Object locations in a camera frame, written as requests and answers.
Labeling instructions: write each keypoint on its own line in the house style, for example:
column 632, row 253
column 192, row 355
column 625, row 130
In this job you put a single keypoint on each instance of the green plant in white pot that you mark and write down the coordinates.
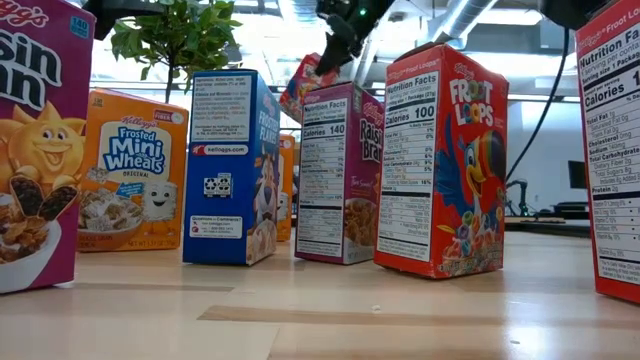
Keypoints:
column 185, row 30

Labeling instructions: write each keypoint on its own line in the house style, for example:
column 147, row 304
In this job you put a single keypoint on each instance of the black background monitor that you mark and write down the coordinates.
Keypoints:
column 576, row 175

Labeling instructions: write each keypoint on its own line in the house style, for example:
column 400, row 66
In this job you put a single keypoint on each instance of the silver ceiling duct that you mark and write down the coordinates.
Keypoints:
column 465, row 20

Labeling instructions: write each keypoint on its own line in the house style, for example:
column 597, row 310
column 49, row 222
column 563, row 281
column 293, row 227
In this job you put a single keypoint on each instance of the pink Raisin Bran cereal box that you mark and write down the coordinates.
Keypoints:
column 325, row 175
column 50, row 150

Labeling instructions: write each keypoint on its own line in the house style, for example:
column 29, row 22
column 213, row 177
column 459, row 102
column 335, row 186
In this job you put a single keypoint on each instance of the orange Frosted Mini-Wheats cereal box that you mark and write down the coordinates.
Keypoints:
column 286, row 165
column 135, row 150

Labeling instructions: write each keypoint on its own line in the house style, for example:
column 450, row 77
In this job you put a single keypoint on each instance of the background work table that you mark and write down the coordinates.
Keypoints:
column 550, row 225

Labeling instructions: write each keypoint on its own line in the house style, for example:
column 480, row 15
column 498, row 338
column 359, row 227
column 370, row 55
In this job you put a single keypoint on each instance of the red Froot Loops cereal box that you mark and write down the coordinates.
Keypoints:
column 612, row 150
column 450, row 175
column 300, row 90

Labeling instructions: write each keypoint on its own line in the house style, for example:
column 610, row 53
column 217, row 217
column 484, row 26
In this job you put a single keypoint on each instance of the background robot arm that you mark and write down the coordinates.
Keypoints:
column 522, row 192

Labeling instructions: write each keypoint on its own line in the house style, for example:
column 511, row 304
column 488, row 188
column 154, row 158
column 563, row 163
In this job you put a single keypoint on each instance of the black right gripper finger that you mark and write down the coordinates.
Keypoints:
column 340, row 42

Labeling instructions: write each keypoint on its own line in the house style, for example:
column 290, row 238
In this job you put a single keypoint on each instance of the blue Frosted Flakes cereal box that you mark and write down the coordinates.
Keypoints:
column 220, row 175

